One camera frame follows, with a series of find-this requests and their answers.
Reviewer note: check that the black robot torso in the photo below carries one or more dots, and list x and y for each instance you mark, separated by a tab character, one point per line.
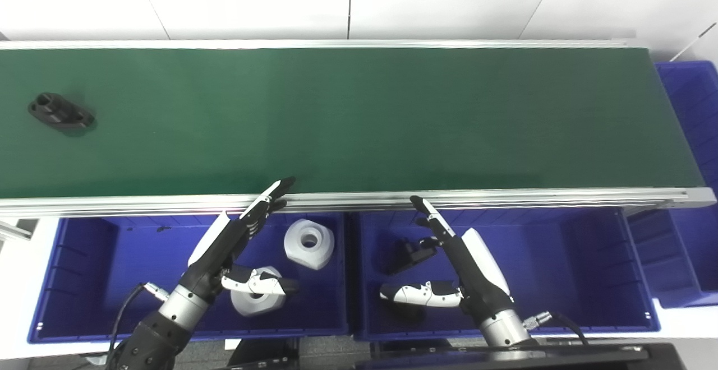
505	359

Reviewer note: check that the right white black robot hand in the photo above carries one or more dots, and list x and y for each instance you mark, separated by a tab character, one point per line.
482	280

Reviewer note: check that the white plastic hub part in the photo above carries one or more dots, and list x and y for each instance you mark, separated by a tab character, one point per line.
308	244
255	305

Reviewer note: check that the wide aluminium conveyor side rail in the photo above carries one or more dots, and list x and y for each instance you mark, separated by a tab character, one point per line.
505	197

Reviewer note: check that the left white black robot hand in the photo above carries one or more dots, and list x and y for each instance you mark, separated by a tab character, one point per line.
216	249

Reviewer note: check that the green conveyor belt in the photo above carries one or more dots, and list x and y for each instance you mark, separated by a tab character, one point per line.
359	123

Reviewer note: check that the thin aluminium conveyor side rail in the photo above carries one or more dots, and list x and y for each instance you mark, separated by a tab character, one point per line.
336	44

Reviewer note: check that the blue plastic bin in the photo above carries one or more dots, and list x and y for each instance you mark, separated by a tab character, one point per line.
690	258
112	280
561	269

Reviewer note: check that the black flange part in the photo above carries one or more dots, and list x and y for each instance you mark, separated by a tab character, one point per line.
412	253
60	112

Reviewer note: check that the aluminium conveyor support bracket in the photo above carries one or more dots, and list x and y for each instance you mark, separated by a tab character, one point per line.
14	230

